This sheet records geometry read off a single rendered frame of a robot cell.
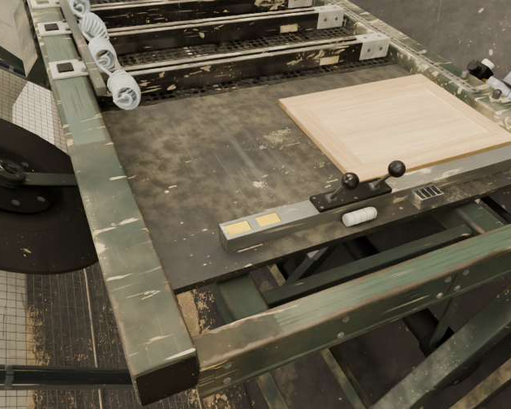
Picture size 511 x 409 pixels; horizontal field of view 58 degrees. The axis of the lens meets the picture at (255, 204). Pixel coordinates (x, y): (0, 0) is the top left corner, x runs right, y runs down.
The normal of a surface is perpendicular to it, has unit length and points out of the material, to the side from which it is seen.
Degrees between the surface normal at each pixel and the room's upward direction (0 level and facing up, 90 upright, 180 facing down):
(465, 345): 0
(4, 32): 90
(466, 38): 0
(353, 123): 52
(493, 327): 0
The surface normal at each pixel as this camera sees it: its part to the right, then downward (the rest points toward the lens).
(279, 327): 0.06, -0.75
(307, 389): -0.68, -0.27
